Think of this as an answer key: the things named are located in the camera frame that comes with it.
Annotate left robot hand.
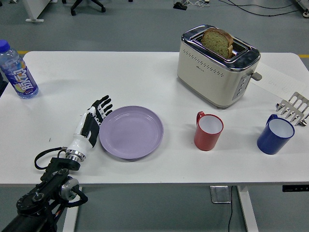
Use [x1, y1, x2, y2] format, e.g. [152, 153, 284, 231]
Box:
[65, 95, 113, 156]

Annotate purple plate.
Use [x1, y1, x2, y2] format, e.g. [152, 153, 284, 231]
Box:
[99, 105, 165, 160]

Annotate white table leg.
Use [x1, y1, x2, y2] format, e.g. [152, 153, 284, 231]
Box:
[62, 186, 83, 232]
[236, 185, 259, 232]

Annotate blue label drink bottle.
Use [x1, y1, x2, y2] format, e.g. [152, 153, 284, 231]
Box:
[0, 40, 39, 100]

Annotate red mug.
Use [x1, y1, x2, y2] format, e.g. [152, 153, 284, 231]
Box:
[194, 111, 224, 152]

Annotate black office chair base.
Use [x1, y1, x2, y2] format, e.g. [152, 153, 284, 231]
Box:
[70, 0, 106, 16]

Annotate white desk foot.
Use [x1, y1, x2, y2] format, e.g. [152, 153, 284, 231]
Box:
[25, 0, 53, 24]

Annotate cream and chrome toaster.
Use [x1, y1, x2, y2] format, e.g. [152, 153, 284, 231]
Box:
[177, 24, 263, 109]

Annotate silver box under table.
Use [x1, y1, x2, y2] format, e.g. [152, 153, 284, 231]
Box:
[209, 185, 232, 204]

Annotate brown bread slice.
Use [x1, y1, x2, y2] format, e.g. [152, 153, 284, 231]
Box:
[201, 28, 234, 59]

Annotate black floor adapter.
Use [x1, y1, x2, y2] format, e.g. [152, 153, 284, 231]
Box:
[172, 1, 188, 11]

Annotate blue mug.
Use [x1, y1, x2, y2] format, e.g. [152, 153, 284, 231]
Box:
[257, 114, 295, 155]

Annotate white paper sheet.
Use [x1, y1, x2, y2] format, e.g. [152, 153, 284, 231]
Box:
[251, 61, 307, 96]

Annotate black table control panel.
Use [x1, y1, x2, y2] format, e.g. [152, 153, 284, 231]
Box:
[282, 185, 309, 193]

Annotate silver metal toast rack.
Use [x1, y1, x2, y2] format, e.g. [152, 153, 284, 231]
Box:
[276, 91, 309, 127]

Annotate black power cable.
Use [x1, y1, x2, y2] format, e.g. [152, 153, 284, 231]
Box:
[226, 185, 235, 232]

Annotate white floor cables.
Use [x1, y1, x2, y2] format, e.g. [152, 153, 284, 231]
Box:
[188, 0, 211, 8]

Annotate black floor cable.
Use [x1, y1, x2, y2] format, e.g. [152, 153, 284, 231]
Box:
[226, 0, 305, 17]

